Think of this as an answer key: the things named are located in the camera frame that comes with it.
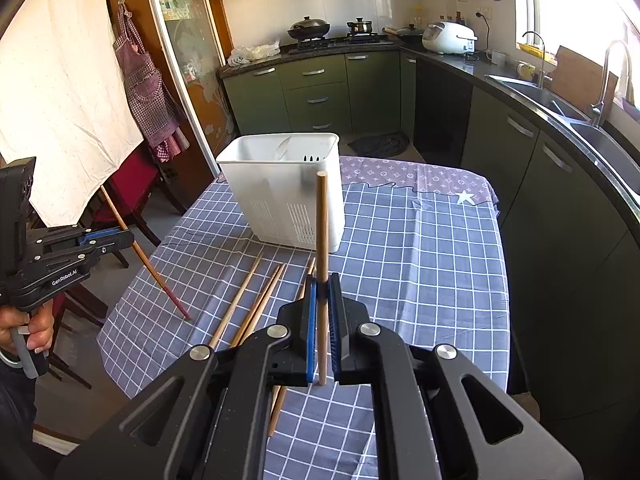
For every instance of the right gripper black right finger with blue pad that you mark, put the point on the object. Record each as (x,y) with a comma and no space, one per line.
(349,361)

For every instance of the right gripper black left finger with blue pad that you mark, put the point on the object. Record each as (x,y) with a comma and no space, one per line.
(296,361)

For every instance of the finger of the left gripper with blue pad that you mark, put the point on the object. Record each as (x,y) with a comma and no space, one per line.
(93,236)

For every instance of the red wooden chopstick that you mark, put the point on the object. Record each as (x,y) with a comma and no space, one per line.
(144,258)

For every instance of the green kitchen cabinets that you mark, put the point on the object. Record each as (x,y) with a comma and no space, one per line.
(569,228)

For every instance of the person's left hand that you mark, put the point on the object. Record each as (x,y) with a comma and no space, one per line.
(39,323)

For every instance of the red cushioned wooden chair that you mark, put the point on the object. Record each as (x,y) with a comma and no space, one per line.
(131,186)

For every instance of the purple checkered apron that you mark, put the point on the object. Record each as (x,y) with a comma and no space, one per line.
(155,111)

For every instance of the white hanging cloth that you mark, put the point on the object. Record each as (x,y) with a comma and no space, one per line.
(63,103)

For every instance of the white plastic utensil basket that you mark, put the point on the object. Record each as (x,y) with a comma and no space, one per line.
(273,177)

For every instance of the dark floor mat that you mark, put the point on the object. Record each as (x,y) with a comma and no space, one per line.
(385,145)

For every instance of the white plastic bag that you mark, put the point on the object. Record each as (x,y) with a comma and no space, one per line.
(244,55)

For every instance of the glass sliding door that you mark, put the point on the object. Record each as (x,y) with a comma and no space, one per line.
(193,53)

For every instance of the gas stove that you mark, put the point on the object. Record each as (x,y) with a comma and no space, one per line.
(318,44)

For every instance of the small black cooking pot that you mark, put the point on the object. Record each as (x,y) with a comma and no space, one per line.
(360,27)

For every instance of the black pan with lid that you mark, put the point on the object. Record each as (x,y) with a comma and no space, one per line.
(410,34)

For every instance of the black wok with lid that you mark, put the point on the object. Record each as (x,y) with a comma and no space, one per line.
(309,29)

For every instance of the white rice cooker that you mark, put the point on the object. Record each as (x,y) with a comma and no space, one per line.
(449,38)

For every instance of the white mug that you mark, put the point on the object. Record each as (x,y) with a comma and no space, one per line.
(496,57)

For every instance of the yellow green cup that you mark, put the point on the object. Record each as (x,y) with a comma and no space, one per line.
(526,71)

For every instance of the chrome faucet far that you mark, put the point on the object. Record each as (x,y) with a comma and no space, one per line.
(537,51)

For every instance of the chrome faucet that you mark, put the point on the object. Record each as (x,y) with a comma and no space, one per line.
(537,51)
(599,108)

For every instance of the stainless steel sink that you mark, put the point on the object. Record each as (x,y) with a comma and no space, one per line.
(609,150)

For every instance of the chrome faucet near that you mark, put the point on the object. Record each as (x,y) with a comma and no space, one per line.
(599,108)

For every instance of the wooden cutting board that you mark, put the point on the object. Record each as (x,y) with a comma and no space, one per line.
(576,79)

